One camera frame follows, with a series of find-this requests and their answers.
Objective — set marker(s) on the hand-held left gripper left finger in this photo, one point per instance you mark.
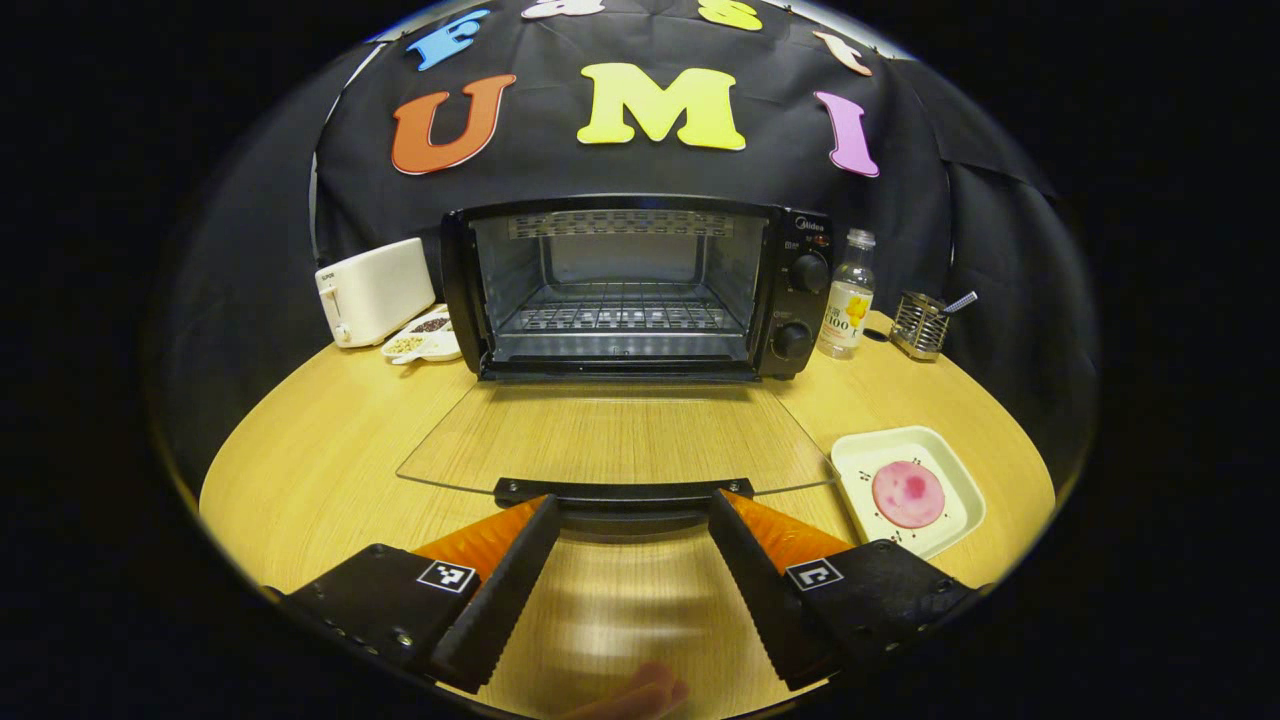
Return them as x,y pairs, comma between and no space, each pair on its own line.
500,600

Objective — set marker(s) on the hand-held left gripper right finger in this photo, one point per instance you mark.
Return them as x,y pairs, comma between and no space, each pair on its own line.
765,600

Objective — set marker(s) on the pink round food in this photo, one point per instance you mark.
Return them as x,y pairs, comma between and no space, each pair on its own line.
908,494

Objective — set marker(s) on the white square plate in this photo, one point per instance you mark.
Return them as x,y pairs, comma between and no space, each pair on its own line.
955,480

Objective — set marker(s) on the black electric oven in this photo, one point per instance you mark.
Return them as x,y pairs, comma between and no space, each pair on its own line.
460,290

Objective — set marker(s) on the black oven knob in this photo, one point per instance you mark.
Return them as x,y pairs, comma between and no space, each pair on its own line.
792,341
810,272

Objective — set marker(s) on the metal oven rack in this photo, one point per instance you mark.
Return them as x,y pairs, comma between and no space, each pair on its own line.
620,312

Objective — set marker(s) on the white divided snack dish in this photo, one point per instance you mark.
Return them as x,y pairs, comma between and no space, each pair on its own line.
420,338

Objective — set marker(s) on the clear drink bottle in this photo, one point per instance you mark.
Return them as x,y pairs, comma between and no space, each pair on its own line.
846,300

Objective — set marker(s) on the white toaster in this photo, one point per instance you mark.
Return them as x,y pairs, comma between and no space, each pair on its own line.
375,292

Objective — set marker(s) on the metal utensil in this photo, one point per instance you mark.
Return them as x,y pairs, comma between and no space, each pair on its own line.
960,301

